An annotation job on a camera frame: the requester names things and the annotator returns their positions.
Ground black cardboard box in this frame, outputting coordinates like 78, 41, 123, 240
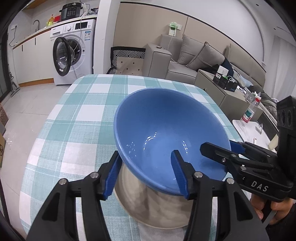
213, 73, 238, 92

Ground brown cardboard box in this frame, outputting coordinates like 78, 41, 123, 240
0, 133, 6, 167

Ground white kitchen counter cabinets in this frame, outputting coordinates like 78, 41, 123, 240
13, 16, 96, 86

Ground grey sofa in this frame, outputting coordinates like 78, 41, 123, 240
142, 35, 265, 87

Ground white charger box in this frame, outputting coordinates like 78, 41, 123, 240
217, 65, 229, 76

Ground blue bowl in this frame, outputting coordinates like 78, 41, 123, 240
114, 88, 230, 195

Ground white washing machine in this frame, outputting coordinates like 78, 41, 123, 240
50, 19, 96, 85

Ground person's right hand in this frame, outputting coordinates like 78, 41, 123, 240
250, 193, 296, 226

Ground grey side cabinet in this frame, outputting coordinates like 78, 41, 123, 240
194, 70, 249, 121

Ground black pressure cooker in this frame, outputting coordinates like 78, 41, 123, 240
59, 3, 82, 21

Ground black patterned chair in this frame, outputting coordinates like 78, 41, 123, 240
107, 46, 145, 76

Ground white marble side table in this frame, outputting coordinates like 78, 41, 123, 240
232, 120, 278, 153

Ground plastic water bottle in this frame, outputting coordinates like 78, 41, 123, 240
240, 96, 261, 124

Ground grey cushion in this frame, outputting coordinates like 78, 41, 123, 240
178, 34, 204, 65
187, 42, 225, 70

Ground yellow oil bottle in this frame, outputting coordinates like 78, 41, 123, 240
47, 15, 54, 26

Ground white power strip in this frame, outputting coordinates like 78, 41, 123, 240
169, 22, 178, 37

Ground cream plate stack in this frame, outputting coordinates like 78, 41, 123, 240
114, 165, 193, 230

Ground teal checked tablecloth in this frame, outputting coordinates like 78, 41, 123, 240
19, 74, 240, 232

